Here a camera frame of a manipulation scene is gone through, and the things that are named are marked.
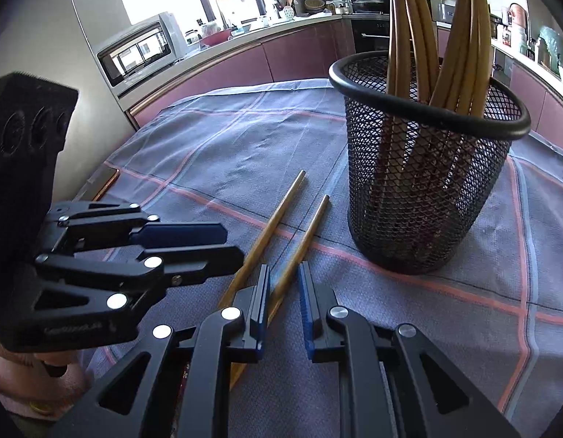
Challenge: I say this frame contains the red bowl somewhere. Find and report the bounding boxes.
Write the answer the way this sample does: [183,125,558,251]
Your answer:
[201,27,233,47]

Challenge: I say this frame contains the copper pink kettle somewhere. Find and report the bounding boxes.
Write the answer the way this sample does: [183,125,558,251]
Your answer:
[509,4,529,29]

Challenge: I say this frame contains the table with copper rim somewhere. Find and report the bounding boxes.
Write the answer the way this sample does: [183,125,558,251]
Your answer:
[92,166,122,202]

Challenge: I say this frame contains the mint green appliance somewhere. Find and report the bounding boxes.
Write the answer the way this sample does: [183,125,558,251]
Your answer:
[537,25,563,70]

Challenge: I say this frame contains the pink kitchen cabinets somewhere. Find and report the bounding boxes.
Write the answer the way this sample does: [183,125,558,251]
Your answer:
[126,18,563,134]

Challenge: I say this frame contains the bamboo chopstick with floral handle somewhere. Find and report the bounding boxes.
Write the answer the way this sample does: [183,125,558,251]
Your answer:
[181,170,307,397]
[229,194,331,391]

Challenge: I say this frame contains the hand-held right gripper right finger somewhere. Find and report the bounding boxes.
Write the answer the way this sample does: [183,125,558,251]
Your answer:
[297,261,521,438]

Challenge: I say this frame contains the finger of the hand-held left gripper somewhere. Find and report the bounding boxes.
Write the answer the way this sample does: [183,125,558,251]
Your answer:
[34,245,246,287]
[44,201,228,248]

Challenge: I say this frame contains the white microwave oven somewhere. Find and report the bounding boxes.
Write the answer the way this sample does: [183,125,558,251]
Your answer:
[96,11,186,88]

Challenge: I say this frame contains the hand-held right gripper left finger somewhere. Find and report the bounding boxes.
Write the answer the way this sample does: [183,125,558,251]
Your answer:
[49,264,271,438]

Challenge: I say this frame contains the person's left hand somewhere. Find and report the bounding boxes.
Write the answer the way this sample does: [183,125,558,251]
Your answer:
[0,331,95,418]

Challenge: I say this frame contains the blue plaid tablecloth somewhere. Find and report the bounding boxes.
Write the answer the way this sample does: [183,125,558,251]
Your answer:
[78,77,563,438]

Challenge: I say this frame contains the bunch of bamboo chopsticks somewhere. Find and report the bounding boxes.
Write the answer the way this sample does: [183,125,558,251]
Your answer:
[385,0,493,261]

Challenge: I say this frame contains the black mesh utensil holder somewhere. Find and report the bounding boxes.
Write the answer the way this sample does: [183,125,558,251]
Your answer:
[328,51,532,276]

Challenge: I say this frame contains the black built-in stove oven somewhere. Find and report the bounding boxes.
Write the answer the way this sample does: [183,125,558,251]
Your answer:
[346,0,392,54]

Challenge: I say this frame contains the grey tall appliance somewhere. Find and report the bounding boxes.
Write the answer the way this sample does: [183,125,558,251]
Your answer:
[0,0,140,129]

